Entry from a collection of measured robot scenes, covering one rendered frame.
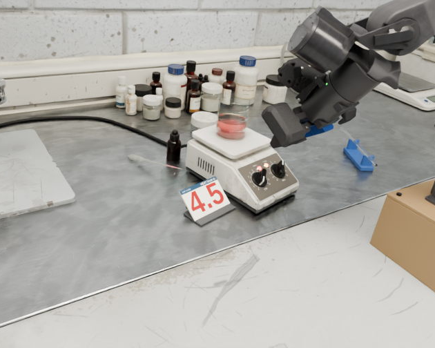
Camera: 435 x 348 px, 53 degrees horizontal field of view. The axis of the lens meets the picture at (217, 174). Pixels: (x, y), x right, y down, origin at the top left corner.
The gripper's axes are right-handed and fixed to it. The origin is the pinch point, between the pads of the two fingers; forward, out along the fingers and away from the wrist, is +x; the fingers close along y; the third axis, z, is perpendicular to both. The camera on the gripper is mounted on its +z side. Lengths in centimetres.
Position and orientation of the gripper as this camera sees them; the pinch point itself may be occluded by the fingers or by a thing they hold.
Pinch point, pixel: (291, 131)
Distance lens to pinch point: 72.3
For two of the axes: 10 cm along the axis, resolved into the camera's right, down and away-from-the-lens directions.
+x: -4.9, 4.6, 7.4
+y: -7.0, 2.9, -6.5
